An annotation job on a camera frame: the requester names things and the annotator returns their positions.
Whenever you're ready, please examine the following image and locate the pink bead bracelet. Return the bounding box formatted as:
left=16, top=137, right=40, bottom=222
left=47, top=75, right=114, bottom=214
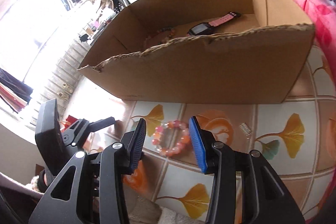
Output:
left=151, top=120, right=192, bottom=158

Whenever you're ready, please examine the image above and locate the pink strap smart watch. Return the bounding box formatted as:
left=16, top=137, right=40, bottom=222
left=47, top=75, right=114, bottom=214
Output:
left=187, top=11, right=241, bottom=36

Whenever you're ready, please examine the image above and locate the person left hand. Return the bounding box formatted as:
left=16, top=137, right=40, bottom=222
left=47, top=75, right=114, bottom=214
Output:
left=27, top=170, right=49, bottom=193

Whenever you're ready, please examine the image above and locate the white fluffy towel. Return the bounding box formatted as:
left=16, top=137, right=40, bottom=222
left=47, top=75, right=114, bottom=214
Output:
left=126, top=195, right=204, bottom=224

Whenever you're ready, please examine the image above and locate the gold spring clip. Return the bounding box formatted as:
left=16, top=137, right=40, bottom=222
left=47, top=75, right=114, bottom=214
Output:
left=239, top=123, right=252, bottom=139

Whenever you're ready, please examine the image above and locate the brown cardboard box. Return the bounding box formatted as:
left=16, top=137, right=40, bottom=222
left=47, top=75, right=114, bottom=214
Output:
left=79, top=0, right=315, bottom=104

